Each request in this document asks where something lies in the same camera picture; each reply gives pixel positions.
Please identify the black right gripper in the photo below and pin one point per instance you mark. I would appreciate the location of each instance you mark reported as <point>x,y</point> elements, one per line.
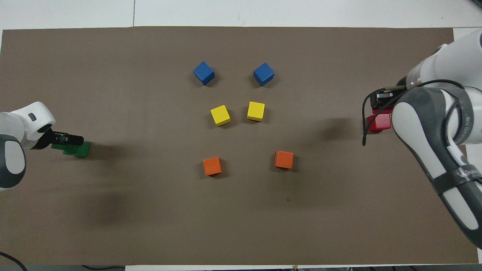
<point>402,82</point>

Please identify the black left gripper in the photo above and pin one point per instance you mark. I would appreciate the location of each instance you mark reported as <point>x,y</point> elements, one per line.
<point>44,140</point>

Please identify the red wooden block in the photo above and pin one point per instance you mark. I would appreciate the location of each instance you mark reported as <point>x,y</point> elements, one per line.
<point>379,123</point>
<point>382,110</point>

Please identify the green wooden block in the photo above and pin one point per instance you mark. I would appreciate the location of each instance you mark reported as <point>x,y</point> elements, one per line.
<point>84,150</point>
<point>57,147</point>

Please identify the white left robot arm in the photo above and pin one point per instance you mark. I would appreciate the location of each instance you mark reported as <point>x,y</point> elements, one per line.
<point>11,162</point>

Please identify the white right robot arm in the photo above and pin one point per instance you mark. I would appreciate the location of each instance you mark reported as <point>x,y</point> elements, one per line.
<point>452,113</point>

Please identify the orange wooden block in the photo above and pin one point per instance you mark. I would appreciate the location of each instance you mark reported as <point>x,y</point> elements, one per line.
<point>284,159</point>
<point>212,166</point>

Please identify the blue wooden block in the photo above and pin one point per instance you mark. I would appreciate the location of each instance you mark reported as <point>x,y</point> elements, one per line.
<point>203,73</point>
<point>263,74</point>

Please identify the yellow wooden block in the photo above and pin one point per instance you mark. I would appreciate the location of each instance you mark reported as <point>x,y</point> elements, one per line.
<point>256,111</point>
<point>220,115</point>

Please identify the brown table mat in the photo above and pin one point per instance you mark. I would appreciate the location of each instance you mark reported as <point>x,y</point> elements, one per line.
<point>241,210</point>

